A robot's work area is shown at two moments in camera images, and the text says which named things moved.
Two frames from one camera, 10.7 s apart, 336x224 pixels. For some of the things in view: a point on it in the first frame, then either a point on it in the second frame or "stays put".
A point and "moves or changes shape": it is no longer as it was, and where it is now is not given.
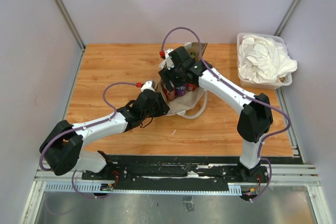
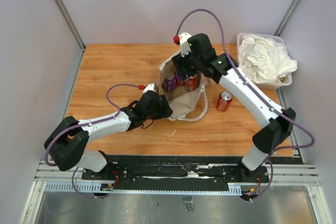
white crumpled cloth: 264,60 stays put
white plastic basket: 285,80 stays put
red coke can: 190,87 stays put
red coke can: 170,96 → 224,100
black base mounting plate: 175,169 stays put
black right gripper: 167,74 → 181,62
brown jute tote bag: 193,105 moves or changes shape
